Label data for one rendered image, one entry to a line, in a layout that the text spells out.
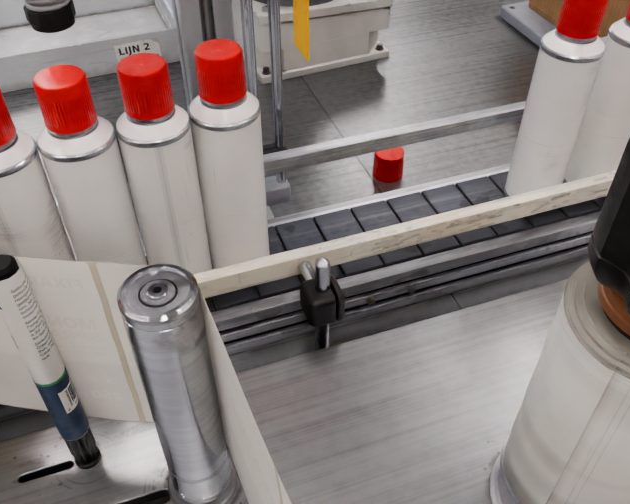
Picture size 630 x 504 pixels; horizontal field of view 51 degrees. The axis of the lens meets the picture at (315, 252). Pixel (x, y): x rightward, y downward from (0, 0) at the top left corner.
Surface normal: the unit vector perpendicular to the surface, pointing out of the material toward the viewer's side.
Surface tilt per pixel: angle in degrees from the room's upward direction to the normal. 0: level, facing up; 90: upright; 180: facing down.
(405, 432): 0
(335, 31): 90
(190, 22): 90
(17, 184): 90
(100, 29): 0
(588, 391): 91
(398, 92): 0
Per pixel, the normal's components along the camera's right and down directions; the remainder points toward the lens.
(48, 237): 0.88, 0.33
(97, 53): 0.37, 0.64
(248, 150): 0.62, 0.54
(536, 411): -0.99, 0.07
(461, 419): 0.00, -0.73
